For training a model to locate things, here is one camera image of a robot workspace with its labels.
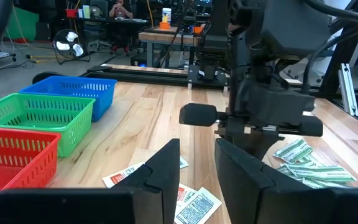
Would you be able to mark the white packet orange label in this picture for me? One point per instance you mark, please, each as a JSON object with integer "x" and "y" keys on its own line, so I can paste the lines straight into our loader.
{"x": 185, "y": 194}
{"x": 197, "y": 207}
{"x": 120, "y": 177}

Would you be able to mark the black frame post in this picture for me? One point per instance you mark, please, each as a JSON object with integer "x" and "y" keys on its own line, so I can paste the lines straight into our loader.
{"x": 343, "y": 49}

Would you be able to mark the white canister blue label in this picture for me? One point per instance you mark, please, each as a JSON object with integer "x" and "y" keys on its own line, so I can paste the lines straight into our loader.
{"x": 166, "y": 14}

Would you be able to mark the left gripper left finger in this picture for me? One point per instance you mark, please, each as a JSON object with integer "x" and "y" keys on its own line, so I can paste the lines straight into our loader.
{"x": 163, "y": 174}

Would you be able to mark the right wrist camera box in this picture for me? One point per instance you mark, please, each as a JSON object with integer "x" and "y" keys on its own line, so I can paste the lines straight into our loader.
{"x": 291, "y": 28}

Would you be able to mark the aluminium extrusion bar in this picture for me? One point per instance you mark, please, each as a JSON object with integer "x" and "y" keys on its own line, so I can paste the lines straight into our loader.
{"x": 348, "y": 90}

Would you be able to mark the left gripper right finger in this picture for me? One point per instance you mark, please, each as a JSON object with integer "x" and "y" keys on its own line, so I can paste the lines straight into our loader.
{"x": 244, "y": 180}

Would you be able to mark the green panel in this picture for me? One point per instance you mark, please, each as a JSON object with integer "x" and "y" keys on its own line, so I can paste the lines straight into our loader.
{"x": 23, "y": 23}

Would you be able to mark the person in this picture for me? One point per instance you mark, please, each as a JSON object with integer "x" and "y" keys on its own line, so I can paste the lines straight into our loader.
{"x": 120, "y": 9}

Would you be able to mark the black office desk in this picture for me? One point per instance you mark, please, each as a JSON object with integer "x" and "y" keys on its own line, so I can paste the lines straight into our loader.
{"x": 110, "y": 21}

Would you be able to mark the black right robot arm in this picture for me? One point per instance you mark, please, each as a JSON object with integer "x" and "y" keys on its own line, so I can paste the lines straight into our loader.
{"x": 216, "y": 37}

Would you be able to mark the green plastic basket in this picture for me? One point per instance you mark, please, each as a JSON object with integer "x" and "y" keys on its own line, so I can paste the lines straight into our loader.
{"x": 42, "y": 118}

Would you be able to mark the red box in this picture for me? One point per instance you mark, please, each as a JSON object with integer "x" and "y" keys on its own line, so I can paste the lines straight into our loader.
{"x": 71, "y": 13}

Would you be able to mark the black floor fan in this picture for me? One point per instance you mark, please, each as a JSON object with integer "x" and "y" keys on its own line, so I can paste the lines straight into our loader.
{"x": 70, "y": 46}

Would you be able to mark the red plastic basket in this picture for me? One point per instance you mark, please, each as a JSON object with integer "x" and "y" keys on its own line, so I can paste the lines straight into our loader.
{"x": 17, "y": 161}

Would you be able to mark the wooden workbench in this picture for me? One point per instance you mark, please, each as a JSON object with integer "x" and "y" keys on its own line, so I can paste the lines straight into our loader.
{"x": 166, "y": 37}

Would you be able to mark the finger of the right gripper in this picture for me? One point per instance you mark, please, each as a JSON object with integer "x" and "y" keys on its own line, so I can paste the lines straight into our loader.
{"x": 264, "y": 147}
{"x": 245, "y": 144}

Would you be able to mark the blue plastic basket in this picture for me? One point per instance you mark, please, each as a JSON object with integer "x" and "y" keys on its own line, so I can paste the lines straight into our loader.
{"x": 73, "y": 90}

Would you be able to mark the orange block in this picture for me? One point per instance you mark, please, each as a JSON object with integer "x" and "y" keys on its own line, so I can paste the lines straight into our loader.
{"x": 164, "y": 25}
{"x": 197, "y": 30}

